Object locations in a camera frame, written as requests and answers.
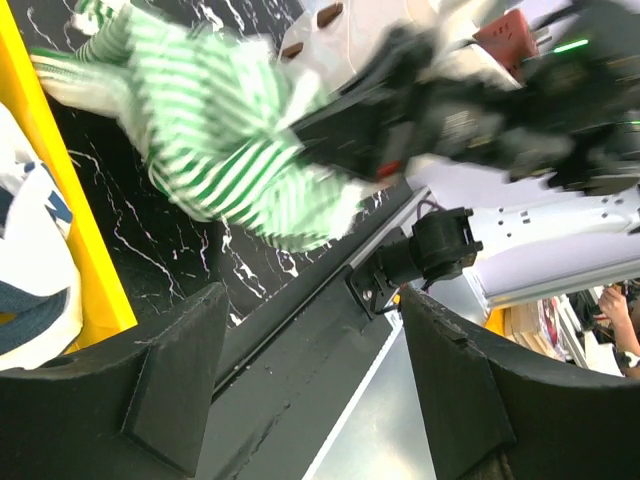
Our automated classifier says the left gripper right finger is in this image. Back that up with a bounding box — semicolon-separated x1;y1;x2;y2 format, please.
400;287;639;479

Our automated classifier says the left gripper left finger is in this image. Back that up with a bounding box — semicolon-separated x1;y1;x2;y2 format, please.
1;283;229;480

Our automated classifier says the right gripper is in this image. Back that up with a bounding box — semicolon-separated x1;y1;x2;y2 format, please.
291;25;575;180

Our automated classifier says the green striped tank top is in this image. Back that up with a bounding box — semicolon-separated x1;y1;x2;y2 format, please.
30;1;366;252

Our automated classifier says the white tank top navy trim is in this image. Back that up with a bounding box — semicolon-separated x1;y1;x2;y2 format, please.
1;107;83;370

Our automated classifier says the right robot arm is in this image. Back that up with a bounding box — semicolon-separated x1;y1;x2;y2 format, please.
280;1;639;318

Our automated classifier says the yellow plastic tray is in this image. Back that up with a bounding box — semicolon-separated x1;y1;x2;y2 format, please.
0;0;139;351

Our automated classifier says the white rectangular bin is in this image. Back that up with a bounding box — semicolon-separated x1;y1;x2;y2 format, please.
278;0;517;91

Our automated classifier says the red brown plug cube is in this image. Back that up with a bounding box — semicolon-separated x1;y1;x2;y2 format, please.
473;8;538;81

